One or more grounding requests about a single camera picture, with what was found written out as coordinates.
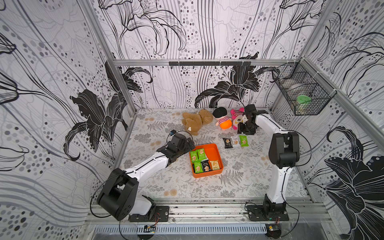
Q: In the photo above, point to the brown teddy bear plush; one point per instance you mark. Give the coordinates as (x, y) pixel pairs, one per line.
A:
(194, 122)

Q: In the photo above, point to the black wire wall basket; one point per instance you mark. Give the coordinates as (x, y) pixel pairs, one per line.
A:
(294, 79)

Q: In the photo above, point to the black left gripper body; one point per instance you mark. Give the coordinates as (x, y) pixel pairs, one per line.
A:
(185, 148)

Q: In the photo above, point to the green lidded cup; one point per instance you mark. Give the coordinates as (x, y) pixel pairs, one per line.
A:
(302, 104)

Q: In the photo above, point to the green cookie packet in box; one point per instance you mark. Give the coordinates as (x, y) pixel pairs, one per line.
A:
(194, 156)
(198, 168)

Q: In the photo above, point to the cream cookie packet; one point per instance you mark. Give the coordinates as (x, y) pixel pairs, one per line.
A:
(215, 166)

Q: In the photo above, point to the black cookie packet in box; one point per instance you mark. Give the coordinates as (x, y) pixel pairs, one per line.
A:
(206, 166)

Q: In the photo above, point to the aluminium front rail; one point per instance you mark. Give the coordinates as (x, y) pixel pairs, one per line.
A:
(225, 210)

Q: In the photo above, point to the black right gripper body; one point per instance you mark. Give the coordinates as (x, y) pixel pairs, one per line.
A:
(246, 127)

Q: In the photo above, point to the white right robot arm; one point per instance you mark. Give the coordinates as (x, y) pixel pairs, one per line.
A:
(284, 153)

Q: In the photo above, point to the green cookie packet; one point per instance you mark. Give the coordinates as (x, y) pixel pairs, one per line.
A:
(243, 141)
(198, 168)
(202, 156)
(194, 156)

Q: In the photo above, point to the black cookie packet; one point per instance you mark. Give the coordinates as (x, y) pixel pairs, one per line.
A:
(227, 143)
(206, 166)

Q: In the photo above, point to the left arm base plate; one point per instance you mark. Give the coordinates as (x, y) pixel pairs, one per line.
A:
(157, 214)

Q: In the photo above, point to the white slotted cable duct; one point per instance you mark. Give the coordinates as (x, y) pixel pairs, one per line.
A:
(182, 229)

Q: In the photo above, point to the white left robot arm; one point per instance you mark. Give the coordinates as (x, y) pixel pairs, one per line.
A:
(119, 193)

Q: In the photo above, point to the white pink owl plush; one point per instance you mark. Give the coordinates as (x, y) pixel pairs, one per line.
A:
(237, 117)

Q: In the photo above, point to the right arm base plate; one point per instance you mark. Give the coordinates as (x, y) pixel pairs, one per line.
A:
(274, 213)

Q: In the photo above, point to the orange pink black-haired doll plush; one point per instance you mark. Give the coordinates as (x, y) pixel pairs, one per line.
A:
(221, 116)

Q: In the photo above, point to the orange plastic storage box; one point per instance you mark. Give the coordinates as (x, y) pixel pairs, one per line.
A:
(213, 154)

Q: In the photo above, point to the white cookie packet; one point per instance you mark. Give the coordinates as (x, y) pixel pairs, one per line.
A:
(235, 141)

